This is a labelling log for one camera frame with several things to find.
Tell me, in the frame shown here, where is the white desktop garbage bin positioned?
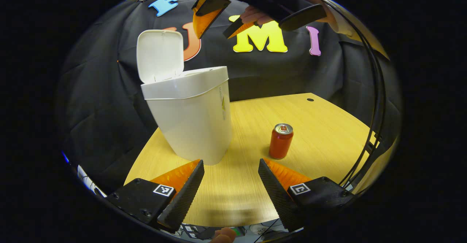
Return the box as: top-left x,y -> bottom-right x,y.
137,30 -> 233,166

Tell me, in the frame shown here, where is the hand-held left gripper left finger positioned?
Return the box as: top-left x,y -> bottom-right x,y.
106,159 -> 205,232

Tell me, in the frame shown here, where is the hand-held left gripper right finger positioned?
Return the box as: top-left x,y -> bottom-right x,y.
258,158 -> 354,232

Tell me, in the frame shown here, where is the red pop can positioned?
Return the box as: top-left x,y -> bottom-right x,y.
269,123 -> 294,159

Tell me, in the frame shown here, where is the wooden desktop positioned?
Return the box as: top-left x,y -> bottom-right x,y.
124,93 -> 380,227

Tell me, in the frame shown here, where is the black backdrop cloth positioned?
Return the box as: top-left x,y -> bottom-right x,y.
55,0 -> 404,196

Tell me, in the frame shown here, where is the black cable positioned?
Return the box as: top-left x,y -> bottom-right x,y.
328,0 -> 387,189

